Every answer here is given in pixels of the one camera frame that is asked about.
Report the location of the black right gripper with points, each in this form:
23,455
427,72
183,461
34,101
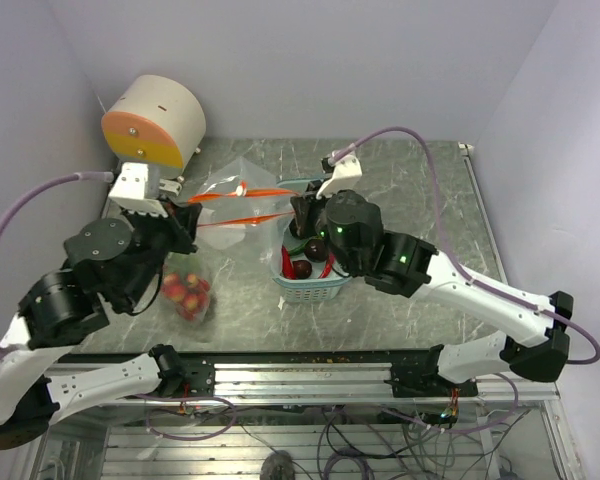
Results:
307,204

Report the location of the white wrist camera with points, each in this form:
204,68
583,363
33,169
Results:
343,170
136,190

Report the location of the clear zip bag orange zipper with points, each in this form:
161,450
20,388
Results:
184,264

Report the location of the small white metal bracket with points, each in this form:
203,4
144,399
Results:
171,186

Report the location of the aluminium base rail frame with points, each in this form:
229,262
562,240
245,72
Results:
351,416

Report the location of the red toy chili pepper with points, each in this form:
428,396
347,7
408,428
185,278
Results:
328,267
288,271

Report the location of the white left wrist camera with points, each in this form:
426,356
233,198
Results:
136,190

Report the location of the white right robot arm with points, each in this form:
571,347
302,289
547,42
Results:
530,338

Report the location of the cream round drawer cabinet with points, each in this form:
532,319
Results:
156,121

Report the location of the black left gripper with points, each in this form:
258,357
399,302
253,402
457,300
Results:
179,224

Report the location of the light blue plastic basket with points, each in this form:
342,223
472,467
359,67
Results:
311,290

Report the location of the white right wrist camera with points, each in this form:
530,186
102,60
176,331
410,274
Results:
343,170

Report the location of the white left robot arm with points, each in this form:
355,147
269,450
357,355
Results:
110,262

